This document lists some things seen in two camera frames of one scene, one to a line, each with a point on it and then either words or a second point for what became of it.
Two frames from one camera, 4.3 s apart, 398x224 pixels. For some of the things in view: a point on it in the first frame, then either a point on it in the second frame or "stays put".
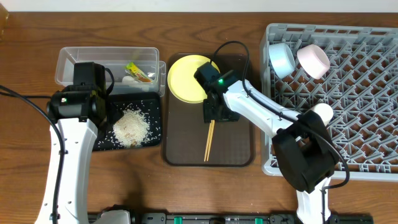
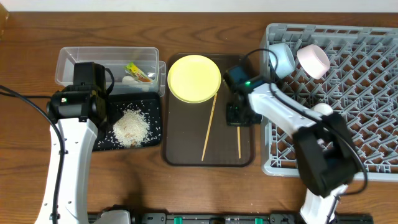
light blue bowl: [282, 59] stays put
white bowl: [313, 61] stays put
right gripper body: [211, 111] -> [237, 116]
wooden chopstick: [209, 140] -> [239, 142]
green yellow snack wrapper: [137, 72] stays put
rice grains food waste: [131, 128] stays put
